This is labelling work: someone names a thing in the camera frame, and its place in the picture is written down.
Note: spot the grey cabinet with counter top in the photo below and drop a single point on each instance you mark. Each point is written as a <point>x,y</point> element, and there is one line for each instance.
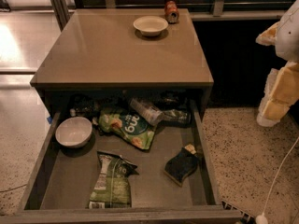
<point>100,49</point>

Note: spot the dark crumpled bag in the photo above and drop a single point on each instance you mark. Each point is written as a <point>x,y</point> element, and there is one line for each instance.
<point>81,105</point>

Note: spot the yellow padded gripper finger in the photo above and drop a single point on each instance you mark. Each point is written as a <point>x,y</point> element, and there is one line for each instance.
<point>281,91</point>
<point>268,37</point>

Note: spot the open grey top drawer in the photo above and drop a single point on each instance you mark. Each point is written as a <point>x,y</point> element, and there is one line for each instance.
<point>60,185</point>

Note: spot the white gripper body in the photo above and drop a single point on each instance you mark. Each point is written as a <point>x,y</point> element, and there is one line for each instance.
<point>290,36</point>

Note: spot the white bowl in drawer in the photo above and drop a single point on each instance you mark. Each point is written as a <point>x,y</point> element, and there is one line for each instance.
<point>74,132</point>

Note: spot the blue yellow sponge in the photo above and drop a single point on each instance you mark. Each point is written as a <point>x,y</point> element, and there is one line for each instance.
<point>182,165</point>

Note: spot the white bowl on counter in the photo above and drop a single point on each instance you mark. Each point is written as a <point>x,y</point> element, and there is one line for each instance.
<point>150,25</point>

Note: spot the metal window frame rail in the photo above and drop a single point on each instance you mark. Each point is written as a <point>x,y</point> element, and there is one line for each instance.
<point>174,0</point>

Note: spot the clear plastic water bottle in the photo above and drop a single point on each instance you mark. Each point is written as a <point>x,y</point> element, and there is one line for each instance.
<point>147,110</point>

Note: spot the green snack bag white logo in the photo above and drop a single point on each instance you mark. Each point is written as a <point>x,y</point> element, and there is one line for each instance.
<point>129,126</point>

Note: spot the orange soda can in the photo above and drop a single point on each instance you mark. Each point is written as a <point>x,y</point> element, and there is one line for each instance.
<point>171,12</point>

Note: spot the green jalapeno chip bag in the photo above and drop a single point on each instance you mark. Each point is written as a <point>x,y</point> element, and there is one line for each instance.
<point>112,188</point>

